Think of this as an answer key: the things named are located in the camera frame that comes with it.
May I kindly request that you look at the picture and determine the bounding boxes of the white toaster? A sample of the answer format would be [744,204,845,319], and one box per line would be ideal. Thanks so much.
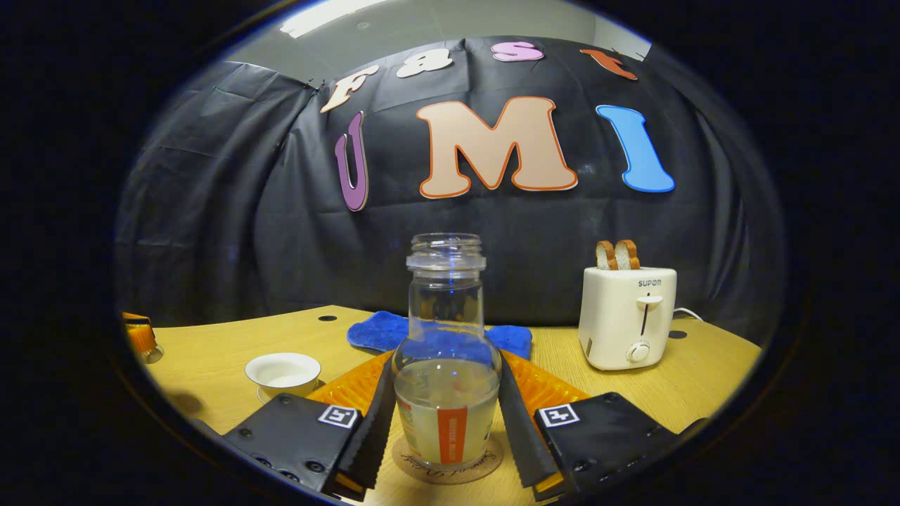
[578,266,678,371]

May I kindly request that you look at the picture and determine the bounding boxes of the white teacup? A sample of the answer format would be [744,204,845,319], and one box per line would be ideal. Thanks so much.
[245,352,322,398]

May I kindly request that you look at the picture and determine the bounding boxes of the black backdrop cloth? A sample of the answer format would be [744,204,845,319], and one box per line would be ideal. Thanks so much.
[112,35,785,345]

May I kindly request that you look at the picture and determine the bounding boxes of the blue towel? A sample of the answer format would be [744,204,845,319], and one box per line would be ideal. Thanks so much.
[347,311,533,361]

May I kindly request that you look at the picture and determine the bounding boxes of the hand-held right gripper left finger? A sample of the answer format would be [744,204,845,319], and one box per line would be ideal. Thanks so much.
[224,351,397,501]

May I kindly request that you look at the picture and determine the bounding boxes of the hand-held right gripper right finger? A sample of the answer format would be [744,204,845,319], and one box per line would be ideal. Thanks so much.
[498,355,707,501]

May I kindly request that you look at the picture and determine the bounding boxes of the clear glass water bottle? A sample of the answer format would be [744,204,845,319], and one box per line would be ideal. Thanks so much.
[392,233,503,470]

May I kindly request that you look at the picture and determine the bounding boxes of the round cork coaster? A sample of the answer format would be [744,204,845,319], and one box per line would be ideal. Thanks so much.
[392,434,504,485]

